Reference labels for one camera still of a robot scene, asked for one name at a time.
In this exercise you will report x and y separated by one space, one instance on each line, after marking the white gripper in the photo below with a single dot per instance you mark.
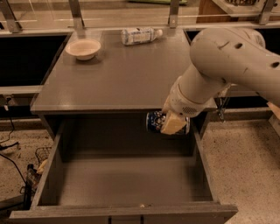
183 104

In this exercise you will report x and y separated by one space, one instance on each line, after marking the blue pepsi can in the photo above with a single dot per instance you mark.
156 119

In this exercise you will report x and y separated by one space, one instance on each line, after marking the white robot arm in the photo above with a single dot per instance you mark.
219 58

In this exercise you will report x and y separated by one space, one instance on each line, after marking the grey cabinet counter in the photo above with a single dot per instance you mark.
120 78

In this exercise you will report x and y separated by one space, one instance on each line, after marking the open grey top drawer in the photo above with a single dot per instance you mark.
108 170

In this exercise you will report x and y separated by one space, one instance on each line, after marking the clear plastic water bottle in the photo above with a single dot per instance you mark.
136 36

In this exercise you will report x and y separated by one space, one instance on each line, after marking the white bowl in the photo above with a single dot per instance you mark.
83 49

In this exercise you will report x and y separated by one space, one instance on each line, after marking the wooden furniture piece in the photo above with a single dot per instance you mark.
222 11

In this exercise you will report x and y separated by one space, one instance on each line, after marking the metal railing post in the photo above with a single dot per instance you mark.
12 23
264 16
173 14
76 14

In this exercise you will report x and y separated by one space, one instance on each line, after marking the black wire basket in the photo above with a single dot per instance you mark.
42 153

